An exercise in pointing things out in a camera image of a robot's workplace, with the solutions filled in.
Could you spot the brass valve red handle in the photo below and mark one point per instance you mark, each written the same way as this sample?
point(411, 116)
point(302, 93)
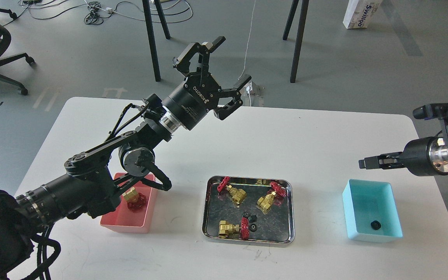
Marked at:
point(236, 195)
point(265, 203)
point(134, 199)
point(226, 229)

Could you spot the black table leg right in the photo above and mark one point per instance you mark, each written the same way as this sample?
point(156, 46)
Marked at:
point(300, 33)

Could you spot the black table leg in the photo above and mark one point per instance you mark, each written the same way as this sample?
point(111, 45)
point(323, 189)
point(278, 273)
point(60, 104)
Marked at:
point(300, 33)
point(150, 33)

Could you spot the shiny metal tray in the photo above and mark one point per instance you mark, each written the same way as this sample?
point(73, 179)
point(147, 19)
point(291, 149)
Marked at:
point(257, 210)

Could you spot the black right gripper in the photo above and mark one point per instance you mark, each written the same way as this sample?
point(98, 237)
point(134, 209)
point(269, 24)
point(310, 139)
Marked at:
point(415, 157)

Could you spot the black table leg left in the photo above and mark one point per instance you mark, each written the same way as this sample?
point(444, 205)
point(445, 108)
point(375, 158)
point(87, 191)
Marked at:
point(150, 33)

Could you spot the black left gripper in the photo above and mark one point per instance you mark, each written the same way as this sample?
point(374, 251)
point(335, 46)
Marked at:
point(200, 92)

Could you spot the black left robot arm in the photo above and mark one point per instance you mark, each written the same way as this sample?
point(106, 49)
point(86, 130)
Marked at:
point(96, 178)

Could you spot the brass valve red handle bottom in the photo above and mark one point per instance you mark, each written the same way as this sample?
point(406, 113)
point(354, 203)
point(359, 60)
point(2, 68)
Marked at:
point(226, 229)

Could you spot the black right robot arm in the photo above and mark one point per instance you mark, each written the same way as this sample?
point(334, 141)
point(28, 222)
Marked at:
point(439, 149)

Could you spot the white power adapter floor socket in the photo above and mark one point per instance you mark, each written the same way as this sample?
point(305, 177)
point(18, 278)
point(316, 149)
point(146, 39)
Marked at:
point(252, 94)

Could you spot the pink plastic box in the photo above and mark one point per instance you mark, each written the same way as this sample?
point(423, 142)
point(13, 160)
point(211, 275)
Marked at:
point(124, 220)

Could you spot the white cardboard box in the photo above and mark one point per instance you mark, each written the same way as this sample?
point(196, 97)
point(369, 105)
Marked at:
point(359, 13)

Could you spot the light blue plastic box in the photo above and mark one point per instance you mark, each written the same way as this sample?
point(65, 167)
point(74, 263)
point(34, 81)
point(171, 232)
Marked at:
point(365, 201)

